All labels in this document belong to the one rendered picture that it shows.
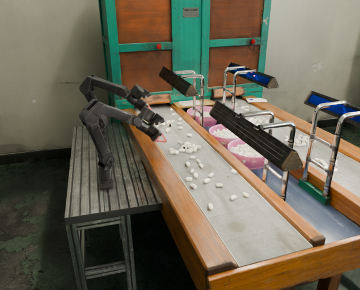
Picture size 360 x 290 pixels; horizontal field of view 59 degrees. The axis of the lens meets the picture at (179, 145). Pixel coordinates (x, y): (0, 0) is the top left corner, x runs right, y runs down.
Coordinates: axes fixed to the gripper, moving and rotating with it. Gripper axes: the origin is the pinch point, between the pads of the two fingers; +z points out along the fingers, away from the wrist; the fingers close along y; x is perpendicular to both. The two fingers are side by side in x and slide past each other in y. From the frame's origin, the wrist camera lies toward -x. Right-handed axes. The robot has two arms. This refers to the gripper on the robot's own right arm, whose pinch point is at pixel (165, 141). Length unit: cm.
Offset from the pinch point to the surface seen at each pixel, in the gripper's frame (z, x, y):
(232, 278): 2, 10, -97
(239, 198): 19, -6, -58
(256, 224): 17, -4, -76
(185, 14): -9, -78, 87
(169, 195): -6, 12, -49
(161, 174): -4.6, 10.5, -28.5
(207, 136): 26.6, -16.0, 9.9
